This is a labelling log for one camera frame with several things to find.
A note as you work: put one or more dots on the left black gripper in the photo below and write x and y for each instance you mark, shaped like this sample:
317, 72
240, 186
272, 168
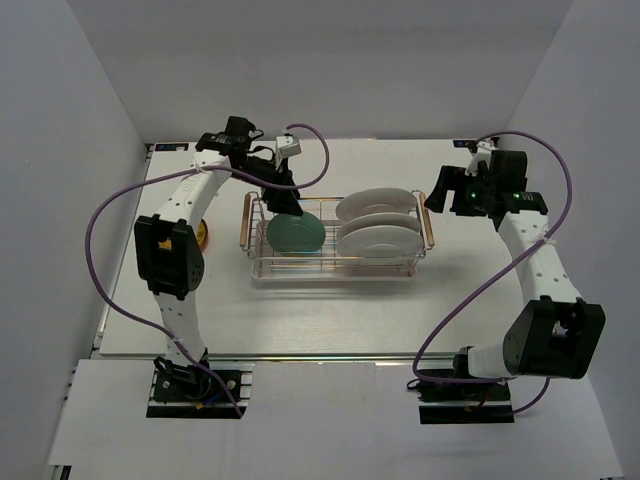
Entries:
282, 201

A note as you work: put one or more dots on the white plate middle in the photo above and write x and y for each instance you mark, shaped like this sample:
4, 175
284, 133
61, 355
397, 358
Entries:
379, 219

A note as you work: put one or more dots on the white plate front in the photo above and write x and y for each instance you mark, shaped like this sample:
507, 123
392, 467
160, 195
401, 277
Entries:
382, 241

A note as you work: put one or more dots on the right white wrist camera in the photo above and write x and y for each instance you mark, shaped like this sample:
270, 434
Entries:
484, 150

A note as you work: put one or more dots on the white plate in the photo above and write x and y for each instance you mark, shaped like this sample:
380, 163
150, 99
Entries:
379, 219
382, 241
376, 200

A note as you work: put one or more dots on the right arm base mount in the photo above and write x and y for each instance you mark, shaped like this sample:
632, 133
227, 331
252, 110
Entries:
462, 404

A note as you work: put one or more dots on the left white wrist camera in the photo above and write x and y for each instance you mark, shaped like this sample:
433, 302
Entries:
287, 145

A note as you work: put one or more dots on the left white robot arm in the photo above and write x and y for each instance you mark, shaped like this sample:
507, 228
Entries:
169, 258

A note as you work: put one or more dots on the aluminium front rail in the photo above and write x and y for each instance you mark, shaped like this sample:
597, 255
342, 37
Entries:
245, 358

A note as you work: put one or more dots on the yellow plate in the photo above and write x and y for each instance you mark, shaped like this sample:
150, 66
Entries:
202, 232

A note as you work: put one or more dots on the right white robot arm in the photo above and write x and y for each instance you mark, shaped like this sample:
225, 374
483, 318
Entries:
557, 332

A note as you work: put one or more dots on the white plate rear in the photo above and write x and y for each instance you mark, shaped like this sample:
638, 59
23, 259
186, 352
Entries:
376, 200

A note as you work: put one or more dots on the teal plate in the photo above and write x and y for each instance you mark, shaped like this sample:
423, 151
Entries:
288, 234

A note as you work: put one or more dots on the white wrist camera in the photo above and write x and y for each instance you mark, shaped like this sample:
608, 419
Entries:
287, 145
484, 150

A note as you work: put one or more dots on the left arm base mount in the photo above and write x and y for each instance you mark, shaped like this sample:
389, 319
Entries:
185, 392

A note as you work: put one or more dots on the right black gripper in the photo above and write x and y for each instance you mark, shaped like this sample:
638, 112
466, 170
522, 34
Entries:
454, 179

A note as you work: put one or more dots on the orange plate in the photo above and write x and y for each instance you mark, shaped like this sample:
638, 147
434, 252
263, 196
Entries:
206, 240

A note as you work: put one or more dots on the metal wire dish rack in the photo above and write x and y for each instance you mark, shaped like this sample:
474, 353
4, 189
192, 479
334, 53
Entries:
256, 217

